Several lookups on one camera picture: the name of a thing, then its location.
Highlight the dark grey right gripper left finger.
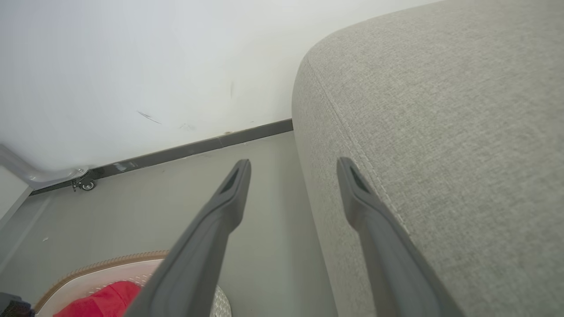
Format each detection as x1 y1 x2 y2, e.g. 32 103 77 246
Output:
125 159 252 317

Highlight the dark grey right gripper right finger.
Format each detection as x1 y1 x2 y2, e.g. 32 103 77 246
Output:
337 157 466 317

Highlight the red number 17 jersey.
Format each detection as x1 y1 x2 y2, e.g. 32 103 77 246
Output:
53 281 142 317

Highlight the white perforated laundry basket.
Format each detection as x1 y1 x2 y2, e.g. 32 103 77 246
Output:
34 250 232 317

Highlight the black baseboard strip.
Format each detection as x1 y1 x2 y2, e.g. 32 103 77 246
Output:
31 118 293 196

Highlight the black caster wheel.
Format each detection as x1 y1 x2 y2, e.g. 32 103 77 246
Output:
71 174 96 192

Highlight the grey fabric sofa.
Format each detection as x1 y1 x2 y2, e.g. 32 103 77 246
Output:
291 0 564 317

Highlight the metal leg with caster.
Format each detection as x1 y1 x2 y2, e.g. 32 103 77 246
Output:
0 144 91 190

